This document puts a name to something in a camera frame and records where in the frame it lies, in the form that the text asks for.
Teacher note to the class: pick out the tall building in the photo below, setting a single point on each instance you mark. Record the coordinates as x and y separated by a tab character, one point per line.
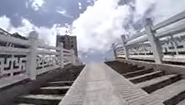
67	44

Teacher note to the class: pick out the grey stone stairs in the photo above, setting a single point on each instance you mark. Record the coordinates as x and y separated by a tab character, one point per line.
35	100
157	81

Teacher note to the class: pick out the white carved stone railing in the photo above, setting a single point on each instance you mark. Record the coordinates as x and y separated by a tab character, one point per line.
32	58
153	41

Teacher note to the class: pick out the grey stone ramp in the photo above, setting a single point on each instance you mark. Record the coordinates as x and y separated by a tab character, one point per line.
101	91

